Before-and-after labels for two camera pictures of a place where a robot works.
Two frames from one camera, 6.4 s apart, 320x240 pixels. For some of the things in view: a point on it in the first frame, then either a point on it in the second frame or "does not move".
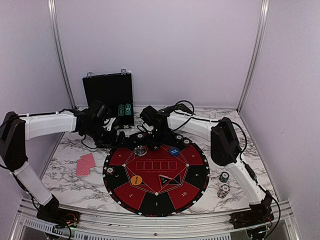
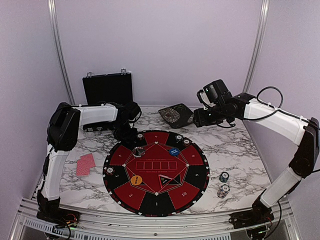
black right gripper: x=151 y=144 → x=200 y=120
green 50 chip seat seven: x=179 y=137 does not move
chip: x=110 y=171 does not move
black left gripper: x=111 y=142 → x=130 y=138
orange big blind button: x=136 y=180 does not move
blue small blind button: x=174 y=151 does not move
